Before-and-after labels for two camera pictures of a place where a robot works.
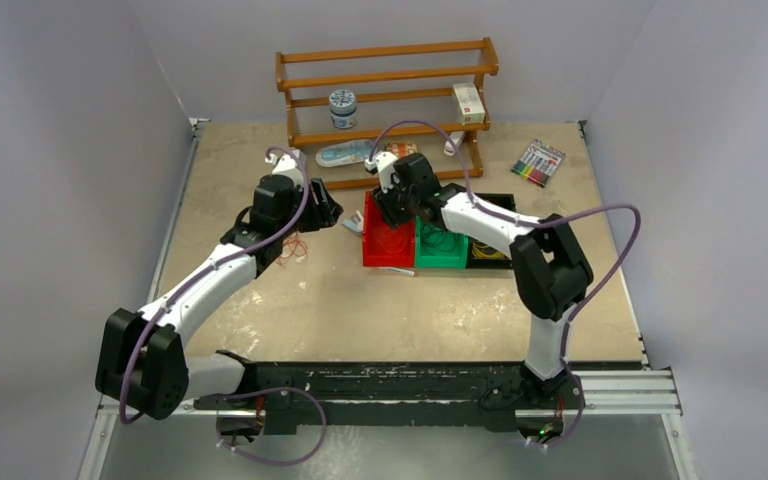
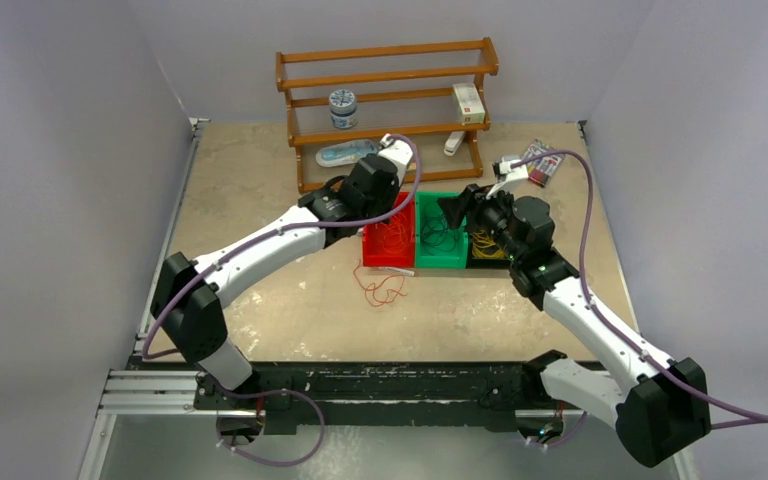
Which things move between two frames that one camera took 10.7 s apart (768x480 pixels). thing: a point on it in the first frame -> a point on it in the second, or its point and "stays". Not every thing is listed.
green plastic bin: x=438 y=248 stays
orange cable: x=294 y=248 -> x=400 y=276
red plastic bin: x=383 y=245 stays
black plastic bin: x=480 y=255 stays
